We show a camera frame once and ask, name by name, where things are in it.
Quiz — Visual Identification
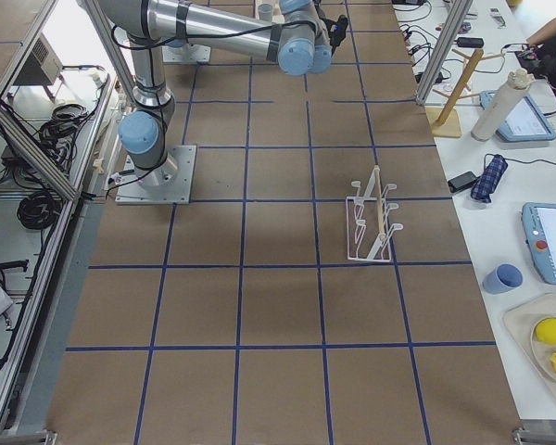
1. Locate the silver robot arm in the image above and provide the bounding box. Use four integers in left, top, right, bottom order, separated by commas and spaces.
85, 1, 348, 202

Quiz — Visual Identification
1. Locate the paper cup on desk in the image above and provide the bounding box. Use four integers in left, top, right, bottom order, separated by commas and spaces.
257, 3, 274, 22

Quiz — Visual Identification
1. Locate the blue cup on desk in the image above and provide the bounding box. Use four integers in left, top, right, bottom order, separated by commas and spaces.
482, 263, 523, 295

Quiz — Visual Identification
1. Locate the black rectangular box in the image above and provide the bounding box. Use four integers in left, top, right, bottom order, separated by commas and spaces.
448, 171, 479, 194

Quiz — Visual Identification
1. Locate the wooden mug tree stand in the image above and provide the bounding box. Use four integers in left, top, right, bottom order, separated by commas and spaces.
425, 48, 502, 138

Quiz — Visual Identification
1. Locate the blue checkered folded umbrella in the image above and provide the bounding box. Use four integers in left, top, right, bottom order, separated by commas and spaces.
470, 155, 508, 204

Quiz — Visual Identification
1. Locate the white cylindrical bottle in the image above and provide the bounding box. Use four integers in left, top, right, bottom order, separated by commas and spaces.
471, 69, 535, 141

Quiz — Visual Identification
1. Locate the beige tray with fruit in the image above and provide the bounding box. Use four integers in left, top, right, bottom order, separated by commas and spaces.
503, 294, 556, 400

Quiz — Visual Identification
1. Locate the blue teach pendant tablet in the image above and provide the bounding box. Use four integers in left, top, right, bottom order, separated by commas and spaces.
496, 93, 556, 143

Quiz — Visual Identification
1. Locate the yellow lemon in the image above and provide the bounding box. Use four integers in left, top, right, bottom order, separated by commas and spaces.
534, 317, 556, 345

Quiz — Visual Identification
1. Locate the white wire cup rack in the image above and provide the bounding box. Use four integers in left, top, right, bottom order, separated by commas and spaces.
345, 165, 404, 263

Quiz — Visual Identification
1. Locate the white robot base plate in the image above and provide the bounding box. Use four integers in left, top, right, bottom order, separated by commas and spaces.
115, 145, 196, 205

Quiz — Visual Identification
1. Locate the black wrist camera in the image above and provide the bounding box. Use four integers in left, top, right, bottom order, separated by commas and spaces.
323, 15, 349, 52

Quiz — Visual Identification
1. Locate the silver aluminium frame post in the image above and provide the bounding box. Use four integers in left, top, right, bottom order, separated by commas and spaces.
415, 0, 473, 106

